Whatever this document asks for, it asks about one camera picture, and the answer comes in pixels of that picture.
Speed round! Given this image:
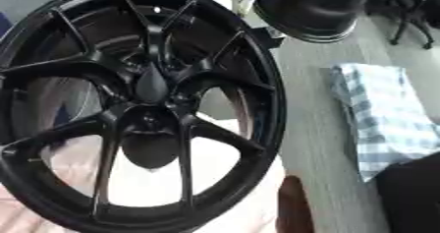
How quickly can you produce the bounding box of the black spoked wheel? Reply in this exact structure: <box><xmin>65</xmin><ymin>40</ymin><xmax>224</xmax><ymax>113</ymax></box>
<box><xmin>0</xmin><ymin>0</ymin><xmax>289</xmax><ymax>233</ymax></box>

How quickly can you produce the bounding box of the black round wheel rim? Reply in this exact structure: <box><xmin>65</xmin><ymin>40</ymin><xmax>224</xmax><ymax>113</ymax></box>
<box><xmin>250</xmin><ymin>0</ymin><xmax>399</xmax><ymax>44</ymax></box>

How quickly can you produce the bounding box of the blue white checked cloth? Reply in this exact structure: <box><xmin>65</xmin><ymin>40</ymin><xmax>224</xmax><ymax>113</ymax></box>
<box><xmin>328</xmin><ymin>62</ymin><xmax>440</xmax><ymax>183</ymax></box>

